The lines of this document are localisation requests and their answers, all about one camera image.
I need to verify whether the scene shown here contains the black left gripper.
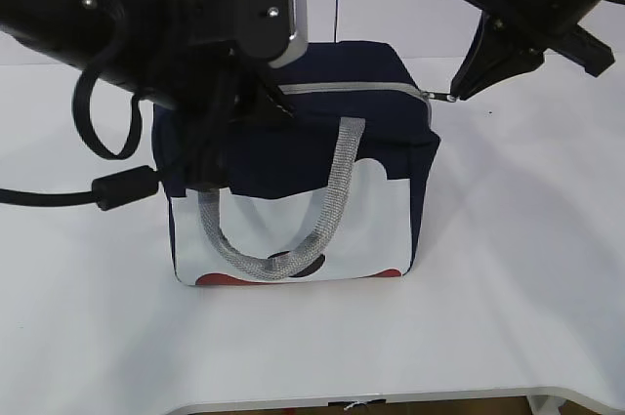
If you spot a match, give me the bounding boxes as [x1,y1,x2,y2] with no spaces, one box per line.
[182,42,293,190]

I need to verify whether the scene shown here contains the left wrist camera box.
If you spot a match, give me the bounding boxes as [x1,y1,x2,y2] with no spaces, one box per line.
[234,0,309,68]

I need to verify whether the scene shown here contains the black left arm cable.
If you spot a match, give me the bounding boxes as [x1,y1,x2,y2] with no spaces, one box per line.
[0,58,162,212]

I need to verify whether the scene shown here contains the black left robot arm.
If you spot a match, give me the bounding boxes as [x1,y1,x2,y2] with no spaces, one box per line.
[1,0,307,209]

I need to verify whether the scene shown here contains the navy insulated lunch bag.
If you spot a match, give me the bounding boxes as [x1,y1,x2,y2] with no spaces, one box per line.
[164,41,440,286]

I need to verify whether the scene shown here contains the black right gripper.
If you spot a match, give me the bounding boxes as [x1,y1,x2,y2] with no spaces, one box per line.
[449,0,613,101]

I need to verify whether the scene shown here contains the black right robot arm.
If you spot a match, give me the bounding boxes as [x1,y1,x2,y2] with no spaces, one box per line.
[449,0,615,101]

